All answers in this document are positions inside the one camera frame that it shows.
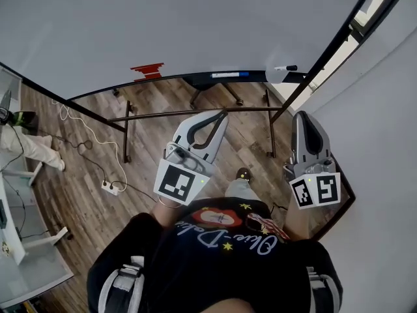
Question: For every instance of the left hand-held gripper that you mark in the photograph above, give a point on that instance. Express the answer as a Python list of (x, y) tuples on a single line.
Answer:
[(176, 183)]

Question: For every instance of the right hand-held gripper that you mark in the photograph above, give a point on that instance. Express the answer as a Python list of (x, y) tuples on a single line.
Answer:
[(325, 189)]

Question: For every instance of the white round eraser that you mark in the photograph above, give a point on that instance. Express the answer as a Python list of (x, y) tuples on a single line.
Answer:
[(273, 76)]

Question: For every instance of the black-capped whiteboard marker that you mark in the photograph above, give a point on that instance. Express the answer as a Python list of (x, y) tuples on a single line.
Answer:
[(286, 68)]

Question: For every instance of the person's left forearm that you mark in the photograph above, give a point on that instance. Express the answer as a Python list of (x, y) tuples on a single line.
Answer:
[(166, 217)]

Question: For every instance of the person's right forearm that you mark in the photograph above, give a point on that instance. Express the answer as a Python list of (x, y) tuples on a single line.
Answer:
[(298, 223)]

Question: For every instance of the blue-capped marker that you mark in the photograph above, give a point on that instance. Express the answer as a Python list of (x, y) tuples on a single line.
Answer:
[(228, 75)]

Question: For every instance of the red magnetic eraser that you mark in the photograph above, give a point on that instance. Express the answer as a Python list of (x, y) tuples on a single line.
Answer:
[(148, 70)]

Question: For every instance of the whiteboard on black stand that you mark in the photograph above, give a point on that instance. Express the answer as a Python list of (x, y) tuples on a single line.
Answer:
[(195, 21)]

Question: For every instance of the black office chair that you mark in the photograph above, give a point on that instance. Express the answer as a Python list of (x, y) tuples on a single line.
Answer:
[(115, 93), (211, 88)]

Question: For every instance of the brown dotted shoe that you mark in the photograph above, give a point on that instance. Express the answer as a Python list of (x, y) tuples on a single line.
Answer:
[(243, 174)]

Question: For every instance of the white power strip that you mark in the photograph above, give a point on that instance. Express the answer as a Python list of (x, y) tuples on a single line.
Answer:
[(109, 187)]

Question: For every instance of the person's black printed shirt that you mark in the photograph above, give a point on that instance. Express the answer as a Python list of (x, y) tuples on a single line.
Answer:
[(215, 269)]

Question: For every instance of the white desk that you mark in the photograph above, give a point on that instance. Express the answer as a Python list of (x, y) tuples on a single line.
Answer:
[(9, 227)]

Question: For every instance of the clear floor mat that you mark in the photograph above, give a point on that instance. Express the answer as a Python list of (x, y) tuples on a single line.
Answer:
[(36, 279)]

